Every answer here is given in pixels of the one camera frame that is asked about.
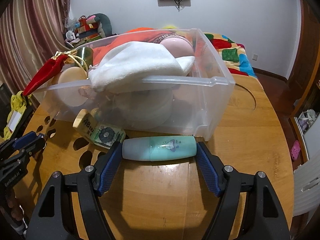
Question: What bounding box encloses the green floral tin box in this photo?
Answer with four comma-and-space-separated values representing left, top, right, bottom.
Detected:
90, 123, 126, 148

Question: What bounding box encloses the wooden tag block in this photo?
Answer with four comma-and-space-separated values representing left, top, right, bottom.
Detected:
73, 109, 98, 142

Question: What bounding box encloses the teal lotion bottle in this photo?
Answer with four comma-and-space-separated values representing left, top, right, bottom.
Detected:
122, 135, 197, 161

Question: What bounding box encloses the red velvet gift pouch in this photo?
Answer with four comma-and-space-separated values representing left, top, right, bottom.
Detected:
22, 50, 76, 96

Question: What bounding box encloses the cream plastic jar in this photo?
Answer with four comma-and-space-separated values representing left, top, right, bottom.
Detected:
51, 65, 90, 108

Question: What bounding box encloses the white drawstring cloth bag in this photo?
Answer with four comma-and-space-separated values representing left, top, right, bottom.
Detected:
88, 41, 195, 93

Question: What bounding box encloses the pink round fan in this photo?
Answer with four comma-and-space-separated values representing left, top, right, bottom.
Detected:
160, 36, 194, 58

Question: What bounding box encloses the left hand holding gripper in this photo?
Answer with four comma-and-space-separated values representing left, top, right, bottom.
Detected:
7, 191, 23, 222

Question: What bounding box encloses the yellow cloth on chair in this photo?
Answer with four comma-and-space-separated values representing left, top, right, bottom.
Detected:
3, 91, 31, 140

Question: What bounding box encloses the pink slipper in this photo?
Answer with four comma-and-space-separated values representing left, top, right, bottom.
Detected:
290, 140, 301, 161

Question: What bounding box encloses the clear plastic storage bin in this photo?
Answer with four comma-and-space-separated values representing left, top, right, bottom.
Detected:
40, 29, 235, 140

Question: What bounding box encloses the pink striped curtain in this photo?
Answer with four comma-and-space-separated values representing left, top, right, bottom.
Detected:
1, 0, 70, 90

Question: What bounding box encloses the colourful patchwork blanket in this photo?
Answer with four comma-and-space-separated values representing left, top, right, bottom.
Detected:
205, 33, 257, 78

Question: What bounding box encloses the grey plush toy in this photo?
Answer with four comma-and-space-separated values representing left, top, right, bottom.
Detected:
93, 13, 112, 38

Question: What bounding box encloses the yellow curved pillow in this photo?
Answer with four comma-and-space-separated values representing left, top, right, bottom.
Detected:
162, 25, 178, 29

